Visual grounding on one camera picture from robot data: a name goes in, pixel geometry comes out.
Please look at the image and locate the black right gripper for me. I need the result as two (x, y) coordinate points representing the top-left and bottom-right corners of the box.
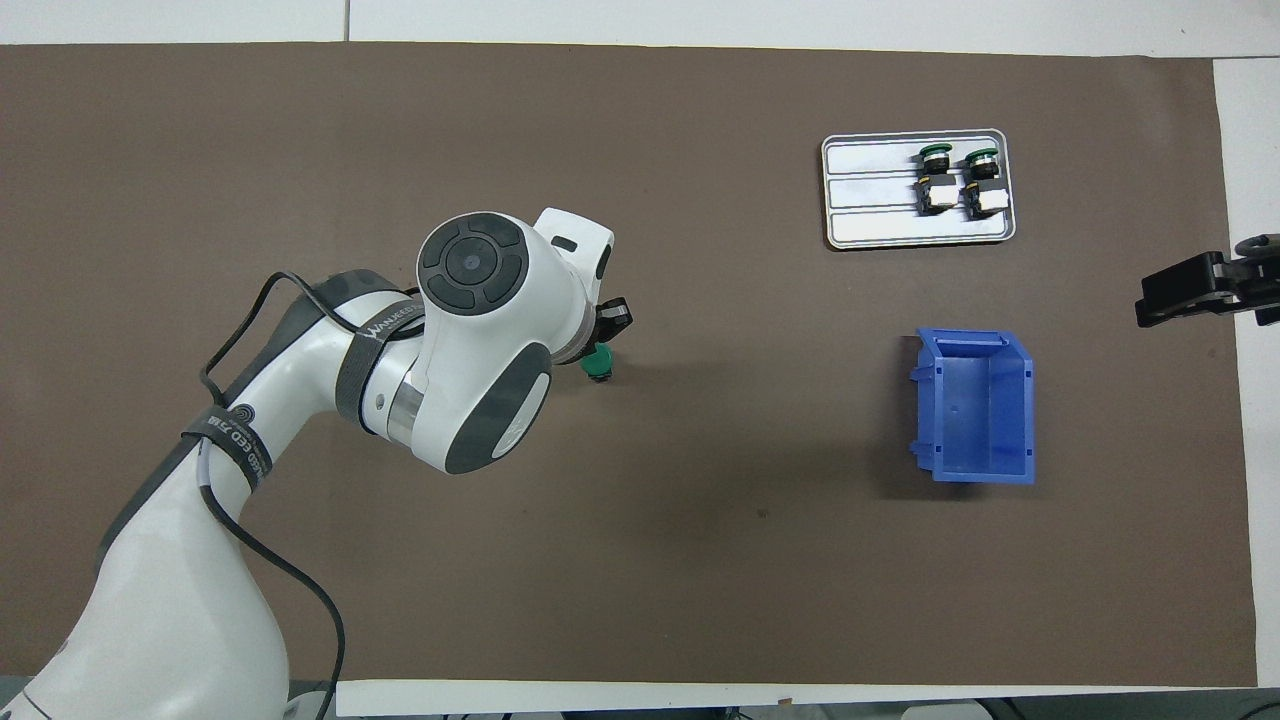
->
(1135, 250), (1280, 329)

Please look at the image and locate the grey metal tray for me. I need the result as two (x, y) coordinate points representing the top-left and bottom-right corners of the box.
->
(821, 129), (1017, 250)

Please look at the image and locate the blue plastic storage bin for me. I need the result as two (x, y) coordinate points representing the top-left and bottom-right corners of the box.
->
(908, 327), (1037, 486)

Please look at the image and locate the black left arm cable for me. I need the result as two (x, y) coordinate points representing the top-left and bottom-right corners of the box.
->
(198, 270), (421, 720)

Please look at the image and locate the brown table mat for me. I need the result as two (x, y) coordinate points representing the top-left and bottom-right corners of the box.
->
(0, 42), (1258, 689)

